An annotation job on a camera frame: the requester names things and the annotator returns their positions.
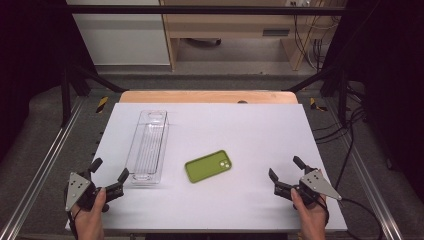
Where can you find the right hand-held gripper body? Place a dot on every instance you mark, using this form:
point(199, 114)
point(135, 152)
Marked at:
point(316, 185)

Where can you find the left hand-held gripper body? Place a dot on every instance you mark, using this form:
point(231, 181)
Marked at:
point(77, 186)

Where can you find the clear plastic tray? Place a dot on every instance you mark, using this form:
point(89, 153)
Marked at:
point(148, 146)

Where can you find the green phone case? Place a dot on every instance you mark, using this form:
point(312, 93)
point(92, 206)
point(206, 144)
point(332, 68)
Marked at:
point(205, 166)

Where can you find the person's right hand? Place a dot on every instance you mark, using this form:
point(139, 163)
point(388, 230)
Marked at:
point(311, 221)

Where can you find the person's left hand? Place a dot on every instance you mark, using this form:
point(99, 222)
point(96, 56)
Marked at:
point(88, 223)

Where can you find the yellow black tape piece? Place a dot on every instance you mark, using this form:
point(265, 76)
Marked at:
point(315, 105)
point(102, 104)

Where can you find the white cabinet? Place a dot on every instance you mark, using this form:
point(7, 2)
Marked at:
point(123, 36)

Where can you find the grey desk label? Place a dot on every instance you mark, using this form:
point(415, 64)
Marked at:
point(276, 32)

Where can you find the black curtain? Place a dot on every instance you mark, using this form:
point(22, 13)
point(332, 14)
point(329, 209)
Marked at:
point(30, 50)
point(390, 66)

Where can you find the light wooden desk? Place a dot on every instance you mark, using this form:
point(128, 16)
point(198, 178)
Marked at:
point(226, 23)

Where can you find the white power strip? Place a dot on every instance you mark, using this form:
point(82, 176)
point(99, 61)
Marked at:
point(298, 3)

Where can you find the aluminium rail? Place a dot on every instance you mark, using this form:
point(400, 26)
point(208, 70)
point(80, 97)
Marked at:
point(366, 173)
point(43, 166)

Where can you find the black frame strut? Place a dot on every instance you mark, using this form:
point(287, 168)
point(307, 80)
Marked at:
point(100, 81)
point(313, 80)

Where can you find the black horizontal frame bar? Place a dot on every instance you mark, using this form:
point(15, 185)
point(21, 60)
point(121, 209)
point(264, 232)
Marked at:
point(200, 10)

